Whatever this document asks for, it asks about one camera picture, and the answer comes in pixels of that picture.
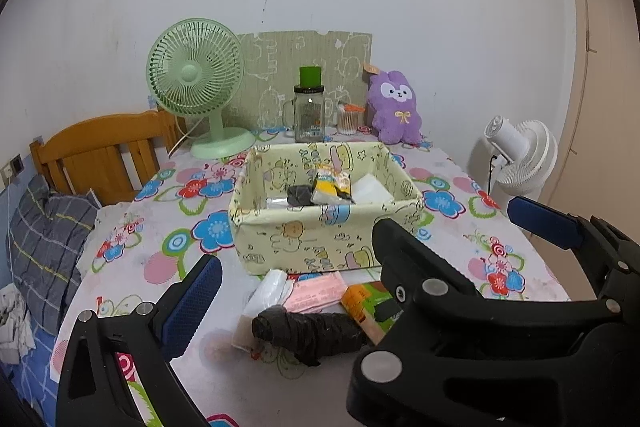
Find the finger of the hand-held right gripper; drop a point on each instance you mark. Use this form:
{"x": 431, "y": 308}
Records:
{"x": 545, "y": 222}
{"x": 415, "y": 257}

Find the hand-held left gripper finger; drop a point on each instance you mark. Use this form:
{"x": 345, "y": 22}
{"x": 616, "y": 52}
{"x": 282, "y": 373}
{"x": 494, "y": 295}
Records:
{"x": 192, "y": 302}

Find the green orange tissue pack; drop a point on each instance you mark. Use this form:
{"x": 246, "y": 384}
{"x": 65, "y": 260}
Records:
{"x": 360, "y": 307}

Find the yellow fabric storage box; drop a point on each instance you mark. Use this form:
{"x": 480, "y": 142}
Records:
{"x": 280, "y": 242}

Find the yellow snack packet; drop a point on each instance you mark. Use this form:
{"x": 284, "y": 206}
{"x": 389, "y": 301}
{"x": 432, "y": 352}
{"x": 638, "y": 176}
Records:
{"x": 327, "y": 187}

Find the grey glove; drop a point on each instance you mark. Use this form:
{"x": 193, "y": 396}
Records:
{"x": 300, "y": 195}

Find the white standing fan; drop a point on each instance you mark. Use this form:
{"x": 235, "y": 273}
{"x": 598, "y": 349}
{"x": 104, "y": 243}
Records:
{"x": 530, "y": 157}

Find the white tissue packet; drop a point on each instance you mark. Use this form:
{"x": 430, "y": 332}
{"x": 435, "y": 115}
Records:
{"x": 267, "y": 289}

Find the clear plastic bag pink insert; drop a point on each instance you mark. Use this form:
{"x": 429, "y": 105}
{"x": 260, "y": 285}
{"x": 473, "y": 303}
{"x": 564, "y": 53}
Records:
{"x": 315, "y": 292}

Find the black plastic bag roll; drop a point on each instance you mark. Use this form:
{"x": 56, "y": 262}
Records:
{"x": 310, "y": 332}

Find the flat white pack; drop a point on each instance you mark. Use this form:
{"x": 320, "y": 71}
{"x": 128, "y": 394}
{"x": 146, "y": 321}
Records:
{"x": 277, "y": 202}

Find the beige door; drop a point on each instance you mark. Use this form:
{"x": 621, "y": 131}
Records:
{"x": 610, "y": 107}

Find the purple plush bunny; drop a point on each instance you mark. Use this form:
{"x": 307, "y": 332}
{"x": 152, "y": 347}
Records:
{"x": 395, "y": 117}

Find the cotton swab jar orange lid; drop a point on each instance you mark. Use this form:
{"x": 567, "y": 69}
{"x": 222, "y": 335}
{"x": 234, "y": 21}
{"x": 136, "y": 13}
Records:
{"x": 348, "y": 122}

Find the grey plaid pillow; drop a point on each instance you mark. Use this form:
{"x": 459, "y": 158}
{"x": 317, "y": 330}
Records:
{"x": 45, "y": 247}

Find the blue checked bed sheet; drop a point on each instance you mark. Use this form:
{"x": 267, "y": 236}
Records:
{"x": 35, "y": 377}

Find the glass jar with green lid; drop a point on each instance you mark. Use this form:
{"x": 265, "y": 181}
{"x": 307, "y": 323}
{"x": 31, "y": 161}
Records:
{"x": 307, "y": 117}

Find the crumpled white grey cloth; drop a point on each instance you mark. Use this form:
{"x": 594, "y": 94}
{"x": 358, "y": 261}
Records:
{"x": 15, "y": 322}

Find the wooden bed headboard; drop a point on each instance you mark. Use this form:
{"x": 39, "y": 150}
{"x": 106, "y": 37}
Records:
{"x": 95, "y": 132}

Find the green desk fan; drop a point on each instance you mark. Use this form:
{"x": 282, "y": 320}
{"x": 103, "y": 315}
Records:
{"x": 190, "y": 72}

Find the green patterned board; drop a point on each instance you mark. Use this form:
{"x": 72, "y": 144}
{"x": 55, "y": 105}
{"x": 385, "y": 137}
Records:
{"x": 280, "y": 57}

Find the wall socket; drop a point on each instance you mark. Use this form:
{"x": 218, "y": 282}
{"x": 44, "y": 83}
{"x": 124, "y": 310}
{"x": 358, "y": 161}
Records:
{"x": 16, "y": 163}

